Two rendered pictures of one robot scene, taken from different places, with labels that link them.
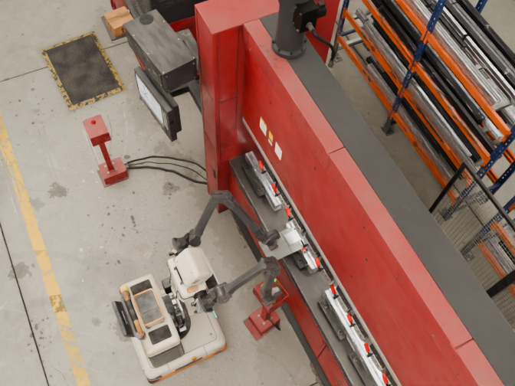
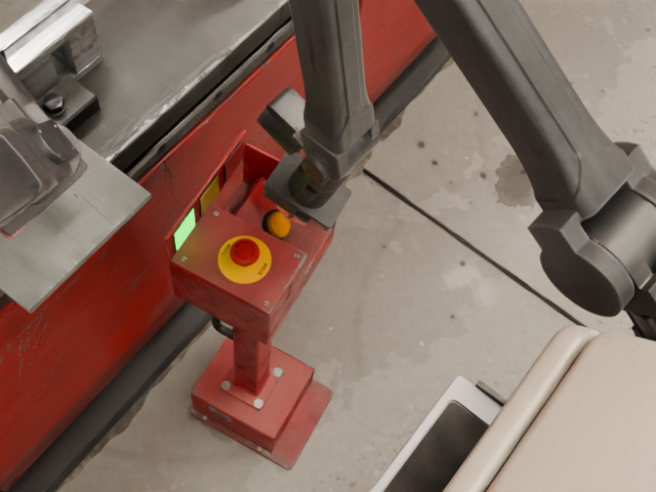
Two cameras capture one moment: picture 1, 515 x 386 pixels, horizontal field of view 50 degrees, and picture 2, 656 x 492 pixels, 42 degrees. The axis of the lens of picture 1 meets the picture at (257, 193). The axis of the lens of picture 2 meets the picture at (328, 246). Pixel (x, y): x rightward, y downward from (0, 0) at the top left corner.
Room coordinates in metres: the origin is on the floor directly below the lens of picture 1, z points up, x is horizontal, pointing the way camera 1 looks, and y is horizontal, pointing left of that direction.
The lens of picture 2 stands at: (1.44, 0.35, 1.82)
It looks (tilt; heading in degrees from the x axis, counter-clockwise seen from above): 63 degrees down; 239
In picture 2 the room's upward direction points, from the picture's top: 11 degrees clockwise
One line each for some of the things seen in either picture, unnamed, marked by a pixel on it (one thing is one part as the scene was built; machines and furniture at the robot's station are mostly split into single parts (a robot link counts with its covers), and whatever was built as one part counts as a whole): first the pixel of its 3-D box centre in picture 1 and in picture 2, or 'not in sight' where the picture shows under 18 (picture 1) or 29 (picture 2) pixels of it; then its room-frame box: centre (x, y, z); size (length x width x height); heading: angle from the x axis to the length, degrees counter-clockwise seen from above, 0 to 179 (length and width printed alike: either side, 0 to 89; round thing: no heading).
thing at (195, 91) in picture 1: (188, 100); not in sight; (2.57, 0.59, 1.18); 0.40 x 0.24 x 0.07; 32
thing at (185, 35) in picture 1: (184, 57); not in sight; (2.57, 0.59, 1.67); 0.40 x 0.24 x 0.07; 32
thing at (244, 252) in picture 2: not in sight; (244, 256); (1.28, -0.12, 0.79); 0.04 x 0.04 x 0.04
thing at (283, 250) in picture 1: (280, 245); (5, 183); (1.53, -0.20, 1.00); 0.26 x 0.18 x 0.01; 122
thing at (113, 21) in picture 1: (119, 19); not in sight; (3.44, 1.33, 1.04); 0.30 x 0.26 x 0.12; 31
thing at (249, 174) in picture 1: (253, 180); not in sight; (2.08, 0.04, 0.89); 0.30 x 0.05 x 0.03; 32
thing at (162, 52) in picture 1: (165, 83); not in sight; (2.44, 0.72, 1.53); 0.51 x 0.25 x 0.85; 40
